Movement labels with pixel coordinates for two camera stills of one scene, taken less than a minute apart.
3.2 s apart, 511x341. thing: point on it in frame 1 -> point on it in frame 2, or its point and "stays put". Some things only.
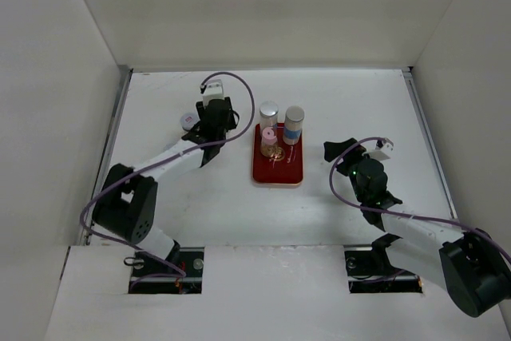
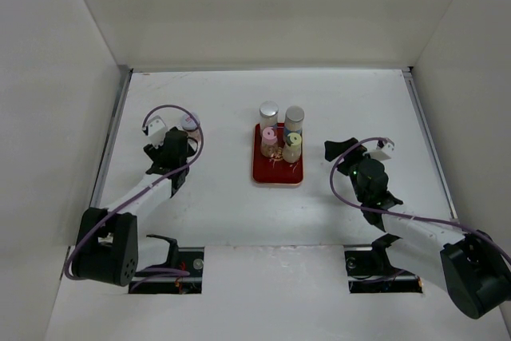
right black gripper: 342,167 stays put
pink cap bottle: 269,142 stays put
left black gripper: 231,126 -> 155,153
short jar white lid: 188,120 stays put
